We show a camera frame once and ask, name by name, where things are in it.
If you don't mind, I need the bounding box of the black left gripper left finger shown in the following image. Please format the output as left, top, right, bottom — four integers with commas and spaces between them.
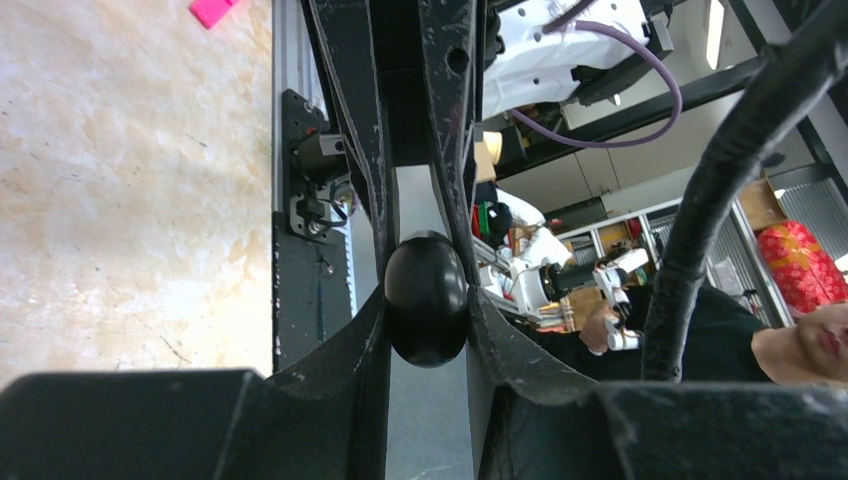
1, 292, 391, 479

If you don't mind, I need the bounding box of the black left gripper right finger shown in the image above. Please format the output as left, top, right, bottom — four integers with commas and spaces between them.
467, 288, 847, 479

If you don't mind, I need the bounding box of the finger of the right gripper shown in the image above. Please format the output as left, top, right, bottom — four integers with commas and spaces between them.
304, 1, 399, 279
418, 1, 479, 285

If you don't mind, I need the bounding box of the black earbud charging case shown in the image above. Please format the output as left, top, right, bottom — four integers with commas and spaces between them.
383, 231, 469, 368

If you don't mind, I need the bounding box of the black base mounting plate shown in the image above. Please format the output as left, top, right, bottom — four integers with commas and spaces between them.
271, 89, 357, 371

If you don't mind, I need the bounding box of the pink plastic block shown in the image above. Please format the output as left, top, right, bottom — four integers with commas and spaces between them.
189, 0, 239, 30

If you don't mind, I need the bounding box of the person in black shirt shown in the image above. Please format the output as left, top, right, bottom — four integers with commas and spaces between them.
519, 285, 847, 388

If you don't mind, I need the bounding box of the red patterned bag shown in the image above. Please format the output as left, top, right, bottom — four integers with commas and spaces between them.
757, 220, 847, 315

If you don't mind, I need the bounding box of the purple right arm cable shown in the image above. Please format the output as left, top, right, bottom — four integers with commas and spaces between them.
508, 0, 684, 150

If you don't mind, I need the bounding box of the black sleeved cable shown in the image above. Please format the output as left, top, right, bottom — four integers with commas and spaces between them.
641, 0, 848, 383

